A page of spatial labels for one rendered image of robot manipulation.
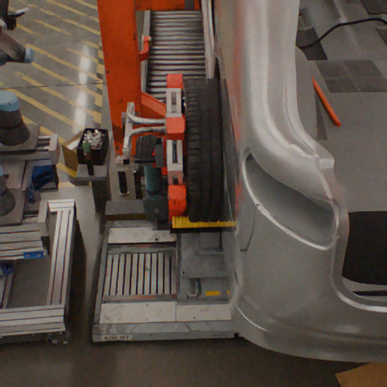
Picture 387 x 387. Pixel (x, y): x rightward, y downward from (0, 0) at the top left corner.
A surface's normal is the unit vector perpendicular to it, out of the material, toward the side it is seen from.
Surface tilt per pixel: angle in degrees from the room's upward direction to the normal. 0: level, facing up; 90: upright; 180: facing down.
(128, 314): 0
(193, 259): 0
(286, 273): 89
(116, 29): 90
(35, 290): 0
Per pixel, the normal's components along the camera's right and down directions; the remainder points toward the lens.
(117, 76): 0.04, 0.67
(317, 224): 0.22, -0.65
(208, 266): 0.00, -0.75
